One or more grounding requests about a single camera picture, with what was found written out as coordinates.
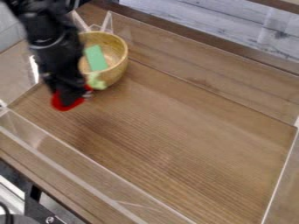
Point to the red plush fruit green leaves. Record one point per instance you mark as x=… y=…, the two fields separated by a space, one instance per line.
x=74 y=82

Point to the wooden bowl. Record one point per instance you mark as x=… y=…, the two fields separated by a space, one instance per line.
x=114 y=50

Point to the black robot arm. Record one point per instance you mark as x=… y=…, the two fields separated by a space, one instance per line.
x=44 y=20

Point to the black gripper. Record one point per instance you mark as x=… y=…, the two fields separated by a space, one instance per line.
x=57 y=61

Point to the clear acrylic tray wall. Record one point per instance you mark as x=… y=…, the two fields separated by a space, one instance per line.
x=188 y=143

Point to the green rectangular block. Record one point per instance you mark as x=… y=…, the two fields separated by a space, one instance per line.
x=94 y=58

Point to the black table leg bracket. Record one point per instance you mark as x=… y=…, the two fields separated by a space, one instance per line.
x=45 y=213

